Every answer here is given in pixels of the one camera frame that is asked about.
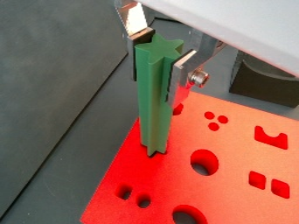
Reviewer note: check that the green star-shaped peg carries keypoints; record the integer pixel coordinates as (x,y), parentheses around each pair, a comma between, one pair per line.
(154,60)

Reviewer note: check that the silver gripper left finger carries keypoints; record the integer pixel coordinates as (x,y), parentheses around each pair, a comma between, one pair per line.
(138,31)

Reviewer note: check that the dark grey curved block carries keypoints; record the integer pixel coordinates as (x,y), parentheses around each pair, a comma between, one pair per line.
(258,80)

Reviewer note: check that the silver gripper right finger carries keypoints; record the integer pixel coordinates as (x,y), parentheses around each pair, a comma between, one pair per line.
(187,68)

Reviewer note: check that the red shape-sorting block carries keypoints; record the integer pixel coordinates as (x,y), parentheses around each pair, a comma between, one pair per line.
(229,172)

